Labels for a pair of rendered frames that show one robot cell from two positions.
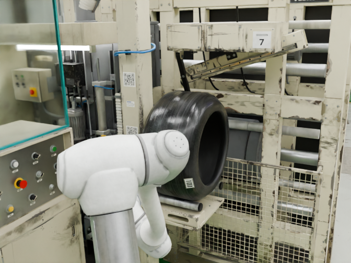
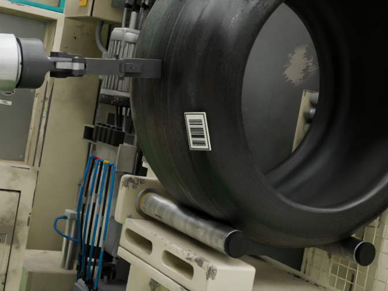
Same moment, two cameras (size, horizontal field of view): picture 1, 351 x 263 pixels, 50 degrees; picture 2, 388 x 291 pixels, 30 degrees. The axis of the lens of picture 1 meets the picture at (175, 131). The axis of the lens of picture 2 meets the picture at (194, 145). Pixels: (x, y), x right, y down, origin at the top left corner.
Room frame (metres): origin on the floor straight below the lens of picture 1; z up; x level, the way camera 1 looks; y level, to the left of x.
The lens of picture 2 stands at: (0.64, -0.65, 1.11)
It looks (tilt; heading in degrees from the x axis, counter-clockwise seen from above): 3 degrees down; 32
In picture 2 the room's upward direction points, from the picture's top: 10 degrees clockwise
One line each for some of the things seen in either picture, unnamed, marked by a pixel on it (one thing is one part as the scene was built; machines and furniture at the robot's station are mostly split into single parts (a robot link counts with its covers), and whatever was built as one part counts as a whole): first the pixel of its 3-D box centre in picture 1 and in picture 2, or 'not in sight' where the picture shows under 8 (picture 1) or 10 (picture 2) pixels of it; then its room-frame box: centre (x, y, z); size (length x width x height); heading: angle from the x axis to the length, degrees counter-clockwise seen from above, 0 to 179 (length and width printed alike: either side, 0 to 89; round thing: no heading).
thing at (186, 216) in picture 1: (170, 211); (180, 255); (1.76, 0.04, 0.83); 0.36 x 0.09 x 0.06; 61
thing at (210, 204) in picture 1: (182, 206); (240, 278); (1.89, -0.03, 0.80); 0.37 x 0.36 x 0.02; 151
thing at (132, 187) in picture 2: not in sight; (204, 207); (1.97, 0.13, 0.90); 0.40 x 0.03 x 0.10; 151
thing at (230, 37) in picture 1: (225, 36); not in sight; (2.09, -0.28, 1.71); 0.61 x 0.25 x 0.15; 61
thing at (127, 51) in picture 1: (135, 49); not in sight; (1.99, 0.20, 1.66); 0.19 x 0.19 x 0.06; 61
